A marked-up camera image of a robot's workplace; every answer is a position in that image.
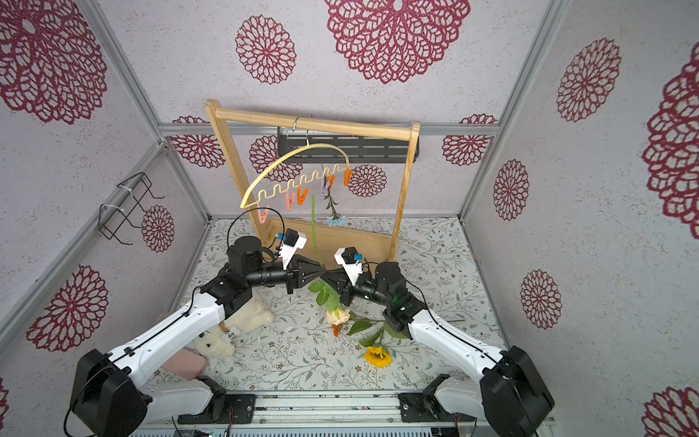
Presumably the peach artificial rose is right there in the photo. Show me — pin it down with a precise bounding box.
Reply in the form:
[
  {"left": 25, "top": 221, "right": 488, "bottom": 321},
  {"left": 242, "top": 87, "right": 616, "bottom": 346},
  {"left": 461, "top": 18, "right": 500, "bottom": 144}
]
[{"left": 309, "top": 195, "right": 351, "bottom": 327}]

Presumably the light blue artificial flower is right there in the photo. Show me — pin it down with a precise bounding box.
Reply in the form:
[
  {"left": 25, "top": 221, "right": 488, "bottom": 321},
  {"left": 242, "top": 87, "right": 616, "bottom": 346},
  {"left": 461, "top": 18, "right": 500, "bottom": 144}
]
[{"left": 323, "top": 175, "right": 346, "bottom": 227}]

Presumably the yellow wavy clothes hanger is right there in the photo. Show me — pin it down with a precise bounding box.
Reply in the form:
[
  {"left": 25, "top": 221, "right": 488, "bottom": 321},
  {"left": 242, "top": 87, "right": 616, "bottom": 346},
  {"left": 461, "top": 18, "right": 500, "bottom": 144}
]
[{"left": 240, "top": 140, "right": 352, "bottom": 209}]

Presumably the lilac clothespin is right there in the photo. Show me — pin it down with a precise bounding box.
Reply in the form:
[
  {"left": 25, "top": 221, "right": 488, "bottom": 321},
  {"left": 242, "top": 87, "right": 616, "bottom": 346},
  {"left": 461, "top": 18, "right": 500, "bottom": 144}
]
[{"left": 321, "top": 178, "right": 329, "bottom": 198}]

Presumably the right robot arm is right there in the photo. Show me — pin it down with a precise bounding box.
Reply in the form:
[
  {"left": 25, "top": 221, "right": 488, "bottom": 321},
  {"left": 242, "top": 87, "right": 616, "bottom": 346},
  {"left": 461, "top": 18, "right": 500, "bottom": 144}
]
[{"left": 321, "top": 262, "right": 555, "bottom": 436}]

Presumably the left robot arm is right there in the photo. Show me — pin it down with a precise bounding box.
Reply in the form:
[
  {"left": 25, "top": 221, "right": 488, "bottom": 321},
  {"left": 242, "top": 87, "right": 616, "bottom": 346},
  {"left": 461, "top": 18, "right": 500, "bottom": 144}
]
[{"left": 68, "top": 229, "right": 326, "bottom": 436}]

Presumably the wooden clothes rack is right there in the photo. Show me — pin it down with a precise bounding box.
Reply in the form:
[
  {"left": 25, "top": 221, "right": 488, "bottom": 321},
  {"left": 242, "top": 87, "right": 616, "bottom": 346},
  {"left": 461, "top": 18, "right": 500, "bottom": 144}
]
[{"left": 205, "top": 99, "right": 420, "bottom": 266}]

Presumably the pink clothespin far left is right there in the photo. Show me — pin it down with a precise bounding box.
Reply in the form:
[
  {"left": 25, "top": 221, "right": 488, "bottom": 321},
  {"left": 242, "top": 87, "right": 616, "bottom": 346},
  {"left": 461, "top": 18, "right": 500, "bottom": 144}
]
[{"left": 257, "top": 207, "right": 269, "bottom": 224}]

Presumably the pink clothespin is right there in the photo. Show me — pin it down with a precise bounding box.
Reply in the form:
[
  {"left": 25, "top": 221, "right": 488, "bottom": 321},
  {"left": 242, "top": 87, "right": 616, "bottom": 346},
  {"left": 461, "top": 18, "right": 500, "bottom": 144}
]
[
  {"left": 257, "top": 207, "right": 269, "bottom": 224},
  {"left": 285, "top": 191, "right": 297, "bottom": 211}
]

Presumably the yellow artificial sunflower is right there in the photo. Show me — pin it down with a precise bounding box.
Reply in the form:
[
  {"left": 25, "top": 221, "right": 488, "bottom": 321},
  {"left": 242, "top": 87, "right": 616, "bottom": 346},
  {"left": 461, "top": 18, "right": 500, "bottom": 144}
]
[{"left": 346, "top": 312, "right": 408, "bottom": 369}]

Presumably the white plush teddy bear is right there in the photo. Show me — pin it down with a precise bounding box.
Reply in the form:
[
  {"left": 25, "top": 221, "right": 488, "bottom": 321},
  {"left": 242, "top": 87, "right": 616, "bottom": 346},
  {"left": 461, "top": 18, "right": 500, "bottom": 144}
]
[{"left": 189, "top": 293, "right": 274, "bottom": 360}]

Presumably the orange clothespin far right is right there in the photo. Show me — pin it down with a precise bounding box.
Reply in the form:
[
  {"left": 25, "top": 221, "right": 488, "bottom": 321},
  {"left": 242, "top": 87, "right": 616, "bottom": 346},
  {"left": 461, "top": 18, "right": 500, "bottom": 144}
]
[{"left": 343, "top": 169, "right": 354, "bottom": 187}]

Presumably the pink box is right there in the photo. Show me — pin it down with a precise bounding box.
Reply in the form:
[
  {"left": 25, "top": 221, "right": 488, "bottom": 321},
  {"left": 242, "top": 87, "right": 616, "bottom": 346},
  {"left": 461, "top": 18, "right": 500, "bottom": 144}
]
[{"left": 162, "top": 348, "right": 209, "bottom": 381}]

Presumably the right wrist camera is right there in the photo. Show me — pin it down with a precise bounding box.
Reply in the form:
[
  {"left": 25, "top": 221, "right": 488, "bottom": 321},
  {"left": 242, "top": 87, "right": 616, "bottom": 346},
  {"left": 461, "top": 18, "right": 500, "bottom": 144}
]
[{"left": 334, "top": 247, "right": 364, "bottom": 286}]

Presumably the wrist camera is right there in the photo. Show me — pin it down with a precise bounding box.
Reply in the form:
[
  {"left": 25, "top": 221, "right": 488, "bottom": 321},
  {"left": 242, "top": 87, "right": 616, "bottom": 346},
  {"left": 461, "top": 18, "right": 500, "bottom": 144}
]
[
  {"left": 334, "top": 247, "right": 364, "bottom": 286},
  {"left": 278, "top": 229, "right": 308, "bottom": 269}
]

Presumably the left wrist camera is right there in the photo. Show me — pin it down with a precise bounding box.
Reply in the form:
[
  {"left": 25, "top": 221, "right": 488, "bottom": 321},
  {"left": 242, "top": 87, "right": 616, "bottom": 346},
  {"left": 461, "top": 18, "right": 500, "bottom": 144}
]
[{"left": 278, "top": 229, "right": 308, "bottom": 269}]

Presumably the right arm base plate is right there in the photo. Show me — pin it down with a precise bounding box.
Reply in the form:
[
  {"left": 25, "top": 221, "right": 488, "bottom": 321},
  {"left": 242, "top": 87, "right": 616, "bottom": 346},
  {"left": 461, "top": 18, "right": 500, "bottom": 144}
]
[{"left": 398, "top": 393, "right": 475, "bottom": 424}]

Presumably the black wall shelf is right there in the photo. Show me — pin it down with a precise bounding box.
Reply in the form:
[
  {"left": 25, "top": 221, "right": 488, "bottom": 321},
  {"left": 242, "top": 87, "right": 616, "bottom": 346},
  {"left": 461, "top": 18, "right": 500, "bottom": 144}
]
[{"left": 277, "top": 127, "right": 409, "bottom": 164}]

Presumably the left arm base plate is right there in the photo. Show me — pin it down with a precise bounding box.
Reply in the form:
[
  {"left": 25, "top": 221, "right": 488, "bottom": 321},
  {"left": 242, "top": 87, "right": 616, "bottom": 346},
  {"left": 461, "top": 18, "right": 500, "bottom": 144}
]
[{"left": 175, "top": 394, "right": 257, "bottom": 425}]

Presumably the black wire wall rack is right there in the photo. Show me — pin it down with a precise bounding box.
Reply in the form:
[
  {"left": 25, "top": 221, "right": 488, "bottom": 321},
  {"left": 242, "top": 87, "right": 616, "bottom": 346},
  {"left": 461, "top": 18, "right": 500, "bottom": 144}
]
[{"left": 96, "top": 171, "right": 165, "bottom": 246}]

